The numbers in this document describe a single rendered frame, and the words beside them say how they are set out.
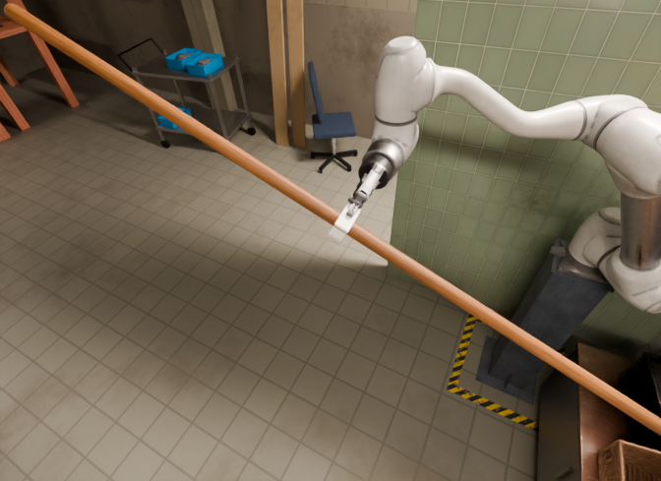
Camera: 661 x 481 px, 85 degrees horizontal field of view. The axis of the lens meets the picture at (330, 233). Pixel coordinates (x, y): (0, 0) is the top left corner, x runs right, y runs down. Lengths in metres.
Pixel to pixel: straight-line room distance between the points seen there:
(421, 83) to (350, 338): 1.90
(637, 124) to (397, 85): 0.56
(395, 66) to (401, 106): 0.09
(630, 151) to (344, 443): 1.84
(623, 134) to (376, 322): 1.86
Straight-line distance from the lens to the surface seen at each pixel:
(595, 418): 1.95
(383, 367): 2.40
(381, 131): 0.90
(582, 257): 1.70
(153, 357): 2.72
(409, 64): 0.83
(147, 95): 0.83
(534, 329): 2.04
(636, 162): 1.06
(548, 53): 1.77
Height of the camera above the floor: 2.18
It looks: 45 degrees down
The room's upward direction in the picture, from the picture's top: 3 degrees counter-clockwise
